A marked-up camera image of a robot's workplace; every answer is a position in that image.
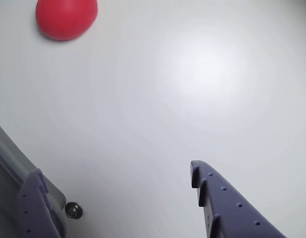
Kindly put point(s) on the black hex bolt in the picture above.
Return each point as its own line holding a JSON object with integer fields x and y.
{"x": 73, "y": 210}

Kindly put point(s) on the grey plastic container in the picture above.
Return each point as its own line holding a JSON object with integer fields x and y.
{"x": 4, "y": 153}

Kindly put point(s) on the red ball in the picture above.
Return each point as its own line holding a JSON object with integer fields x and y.
{"x": 66, "y": 17}

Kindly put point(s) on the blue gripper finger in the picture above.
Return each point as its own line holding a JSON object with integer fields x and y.
{"x": 227, "y": 213}
{"x": 34, "y": 210}

